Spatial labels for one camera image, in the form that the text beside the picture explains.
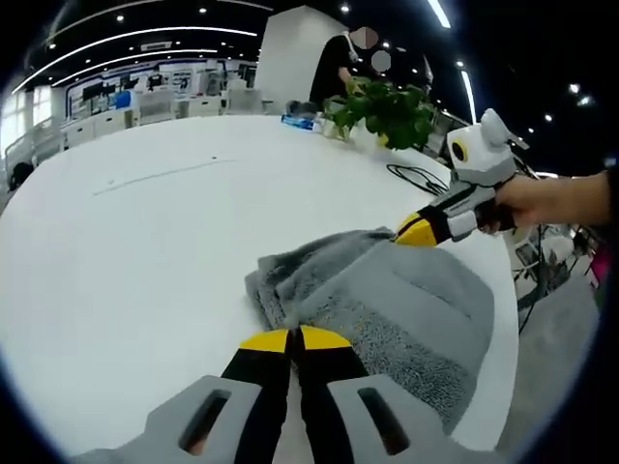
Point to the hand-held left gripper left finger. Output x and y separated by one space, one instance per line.
251 411

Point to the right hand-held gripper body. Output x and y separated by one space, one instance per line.
483 154

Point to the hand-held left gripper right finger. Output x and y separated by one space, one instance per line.
348 415

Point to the grey towel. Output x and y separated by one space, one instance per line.
387 309

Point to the person's right hand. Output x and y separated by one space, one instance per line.
517 205

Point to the green potted plant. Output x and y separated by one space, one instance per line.
387 113

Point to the blue tissue pack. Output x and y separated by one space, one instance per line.
300 122

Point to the white table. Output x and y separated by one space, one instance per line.
145 266

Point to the black bag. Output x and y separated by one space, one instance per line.
20 175

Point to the blue storage bin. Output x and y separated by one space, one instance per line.
123 100

